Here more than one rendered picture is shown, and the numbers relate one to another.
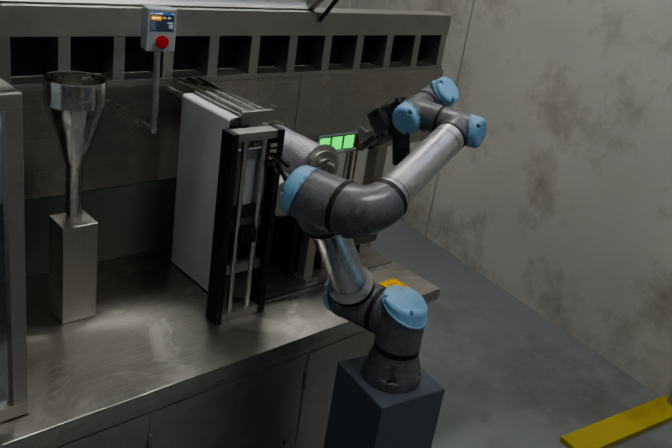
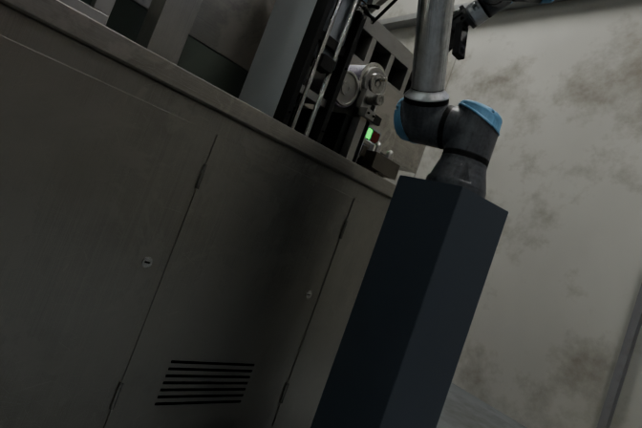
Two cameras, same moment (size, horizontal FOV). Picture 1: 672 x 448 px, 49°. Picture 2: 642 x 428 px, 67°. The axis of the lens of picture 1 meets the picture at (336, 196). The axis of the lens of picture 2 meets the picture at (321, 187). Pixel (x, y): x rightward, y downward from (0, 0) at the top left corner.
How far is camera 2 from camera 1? 1.33 m
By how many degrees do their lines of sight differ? 26
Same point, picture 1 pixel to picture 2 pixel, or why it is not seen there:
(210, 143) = (302, 7)
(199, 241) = (267, 95)
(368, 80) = (390, 93)
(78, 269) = (170, 30)
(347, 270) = (440, 52)
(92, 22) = not seen: outside the picture
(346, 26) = (386, 40)
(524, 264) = not seen: hidden behind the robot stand
